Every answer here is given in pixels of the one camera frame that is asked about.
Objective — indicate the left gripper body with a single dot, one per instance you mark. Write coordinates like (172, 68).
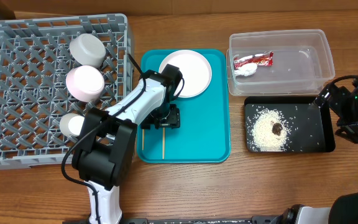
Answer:
(168, 115)

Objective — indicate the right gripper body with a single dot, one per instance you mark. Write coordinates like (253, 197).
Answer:
(330, 94)

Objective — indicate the wooden chopstick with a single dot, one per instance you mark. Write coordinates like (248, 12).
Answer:
(163, 143)
(143, 138)

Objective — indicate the brown food scrap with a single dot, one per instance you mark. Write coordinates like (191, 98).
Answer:
(277, 129)

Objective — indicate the white rice pile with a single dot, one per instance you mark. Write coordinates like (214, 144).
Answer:
(259, 121)

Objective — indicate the white tissue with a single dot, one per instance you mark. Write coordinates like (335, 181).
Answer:
(246, 70)

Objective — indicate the red snack wrapper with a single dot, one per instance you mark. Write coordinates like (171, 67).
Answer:
(263, 59)

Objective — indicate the pink small bowl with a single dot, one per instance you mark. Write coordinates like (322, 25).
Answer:
(85, 83)

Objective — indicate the white cup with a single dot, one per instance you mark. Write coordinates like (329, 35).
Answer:
(71, 124)

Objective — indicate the grey bowl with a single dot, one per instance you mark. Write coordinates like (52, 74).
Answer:
(87, 49)

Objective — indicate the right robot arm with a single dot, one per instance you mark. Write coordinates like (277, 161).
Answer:
(341, 95)

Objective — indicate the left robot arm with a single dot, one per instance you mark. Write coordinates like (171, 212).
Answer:
(104, 150)

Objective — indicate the grey dishwasher rack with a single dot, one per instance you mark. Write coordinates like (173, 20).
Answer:
(34, 61)

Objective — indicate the teal plastic tray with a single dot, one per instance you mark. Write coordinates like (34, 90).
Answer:
(204, 134)

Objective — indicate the clear plastic bin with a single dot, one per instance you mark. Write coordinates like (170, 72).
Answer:
(301, 63)

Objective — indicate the large white plate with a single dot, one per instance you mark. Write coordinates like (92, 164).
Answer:
(195, 69)

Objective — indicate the black tray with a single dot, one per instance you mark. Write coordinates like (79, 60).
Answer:
(312, 127)

